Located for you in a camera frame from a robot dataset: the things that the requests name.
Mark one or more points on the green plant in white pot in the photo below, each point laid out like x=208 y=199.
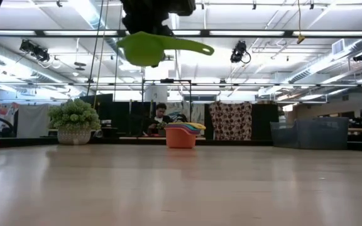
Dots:
x=74 y=116

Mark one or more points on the green measuring cup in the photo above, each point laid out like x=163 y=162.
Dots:
x=143 y=50

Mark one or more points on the person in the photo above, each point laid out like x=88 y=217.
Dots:
x=159 y=119

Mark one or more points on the grey plastic basket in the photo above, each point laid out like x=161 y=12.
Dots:
x=310 y=133

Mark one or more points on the black ceiling-mounted camera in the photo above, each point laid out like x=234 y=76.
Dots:
x=239 y=51

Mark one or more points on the brown dotted curtain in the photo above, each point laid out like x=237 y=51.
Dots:
x=231 y=120

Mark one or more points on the teal measuring cup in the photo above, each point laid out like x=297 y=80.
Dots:
x=189 y=128

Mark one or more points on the grey cloth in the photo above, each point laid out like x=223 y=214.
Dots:
x=33 y=120

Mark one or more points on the black partition panel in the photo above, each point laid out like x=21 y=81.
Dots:
x=264 y=122
x=118 y=116

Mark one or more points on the black overhead crossbar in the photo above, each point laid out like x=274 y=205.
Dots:
x=204 y=32

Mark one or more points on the black stand frame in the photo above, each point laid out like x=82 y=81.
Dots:
x=166 y=80

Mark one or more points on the blue measuring cup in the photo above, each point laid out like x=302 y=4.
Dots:
x=196 y=132

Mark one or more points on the floral cloth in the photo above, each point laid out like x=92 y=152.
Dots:
x=2 y=117
x=196 y=113

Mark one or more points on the orange measuring cup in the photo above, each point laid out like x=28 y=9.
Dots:
x=179 y=139

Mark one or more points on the black ceiling fixture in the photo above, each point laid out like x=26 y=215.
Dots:
x=360 y=57

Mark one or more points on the black ceiling spotlights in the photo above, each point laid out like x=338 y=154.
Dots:
x=35 y=50

